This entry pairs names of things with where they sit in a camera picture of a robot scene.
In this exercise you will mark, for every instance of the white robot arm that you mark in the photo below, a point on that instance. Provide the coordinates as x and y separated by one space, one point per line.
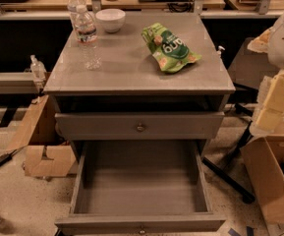
271 42

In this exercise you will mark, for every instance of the grey drawer cabinet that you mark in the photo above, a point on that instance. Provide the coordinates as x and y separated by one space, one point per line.
129 79

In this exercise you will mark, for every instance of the rear clear water bottle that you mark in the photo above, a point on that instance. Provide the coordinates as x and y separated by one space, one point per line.
72 8

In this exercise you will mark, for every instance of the open grey lower drawer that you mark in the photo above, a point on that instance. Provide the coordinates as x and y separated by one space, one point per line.
140 187

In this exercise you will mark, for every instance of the cardboard box on right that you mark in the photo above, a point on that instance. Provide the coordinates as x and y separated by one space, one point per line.
262 158

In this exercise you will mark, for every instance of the green rice chip bag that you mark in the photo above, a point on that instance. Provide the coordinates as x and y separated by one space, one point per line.
168 49

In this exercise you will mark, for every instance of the white pump bottle top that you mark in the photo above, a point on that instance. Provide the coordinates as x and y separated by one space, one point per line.
220 50

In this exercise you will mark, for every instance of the clear water bottle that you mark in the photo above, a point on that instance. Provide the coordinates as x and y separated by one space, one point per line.
86 33
72 8

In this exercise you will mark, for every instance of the front clear water bottle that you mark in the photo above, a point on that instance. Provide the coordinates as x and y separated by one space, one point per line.
86 33

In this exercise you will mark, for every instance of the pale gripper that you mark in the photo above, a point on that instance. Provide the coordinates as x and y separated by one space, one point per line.
273 108

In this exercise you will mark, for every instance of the flat cardboard on left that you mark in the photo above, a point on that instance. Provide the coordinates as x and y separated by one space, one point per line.
47 153

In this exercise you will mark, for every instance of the grey upper drawer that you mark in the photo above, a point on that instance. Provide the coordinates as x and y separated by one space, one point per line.
139 126

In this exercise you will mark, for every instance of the small spray bottle left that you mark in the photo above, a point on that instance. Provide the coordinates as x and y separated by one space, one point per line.
37 68

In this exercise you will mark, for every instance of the black power adapter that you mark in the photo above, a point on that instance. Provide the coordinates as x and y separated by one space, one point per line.
7 156

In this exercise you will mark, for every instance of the white ceramic bowl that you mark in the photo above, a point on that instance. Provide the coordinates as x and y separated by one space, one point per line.
111 19

